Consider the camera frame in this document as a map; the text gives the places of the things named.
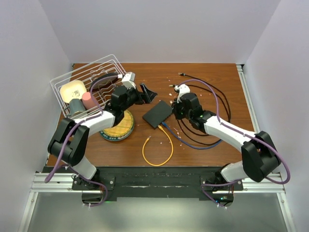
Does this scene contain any yellow ethernet cable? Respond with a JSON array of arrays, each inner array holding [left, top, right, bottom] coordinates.
[[141, 125, 174, 167]]

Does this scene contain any yellow green rimmed plate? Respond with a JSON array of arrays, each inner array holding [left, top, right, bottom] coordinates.
[[99, 110, 134, 142]]

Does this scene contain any blue ethernet cable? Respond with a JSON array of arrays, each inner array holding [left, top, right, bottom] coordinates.
[[162, 122, 223, 150]]

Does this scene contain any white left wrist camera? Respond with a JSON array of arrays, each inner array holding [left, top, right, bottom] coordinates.
[[121, 72, 136, 89]]

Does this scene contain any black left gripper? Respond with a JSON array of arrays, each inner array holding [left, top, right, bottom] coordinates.
[[121, 83, 156, 112]]

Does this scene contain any black network switch box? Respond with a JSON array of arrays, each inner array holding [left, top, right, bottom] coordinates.
[[142, 101, 172, 129]]

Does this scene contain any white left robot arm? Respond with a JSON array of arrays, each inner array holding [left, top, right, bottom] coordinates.
[[44, 83, 157, 189]]

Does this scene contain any cream square bowl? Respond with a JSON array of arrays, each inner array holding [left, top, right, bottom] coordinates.
[[60, 80, 87, 103]]

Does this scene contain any pink cup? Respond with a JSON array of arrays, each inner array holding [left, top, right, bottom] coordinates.
[[82, 92, 97, 110]]

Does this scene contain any dark brown oval plate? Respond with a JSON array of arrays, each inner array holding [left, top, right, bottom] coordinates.
[[89, 72, 118, 91]]

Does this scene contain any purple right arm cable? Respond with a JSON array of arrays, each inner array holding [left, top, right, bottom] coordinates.
[[177, 80, 291, 208]]

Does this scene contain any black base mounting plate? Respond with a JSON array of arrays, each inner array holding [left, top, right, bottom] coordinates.
[[72, 166, 244, 203]]

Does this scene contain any white wire dish rack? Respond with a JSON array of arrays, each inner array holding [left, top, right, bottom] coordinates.
[[50, 54, 126, 119]]

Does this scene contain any black ethernet cable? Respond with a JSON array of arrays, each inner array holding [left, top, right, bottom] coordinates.
[[169, 83, 232, 145], [178, 72, 231, 136]]

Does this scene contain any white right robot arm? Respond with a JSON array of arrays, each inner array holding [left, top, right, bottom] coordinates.
[[186, 110, 282, 190]]

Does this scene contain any grey green mug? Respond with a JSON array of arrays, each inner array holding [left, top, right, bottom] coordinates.
[[65, 99, 86, 117]]

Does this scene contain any aluminium frame rail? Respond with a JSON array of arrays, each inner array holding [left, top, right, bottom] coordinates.
[[19, 172, 296, 232]]

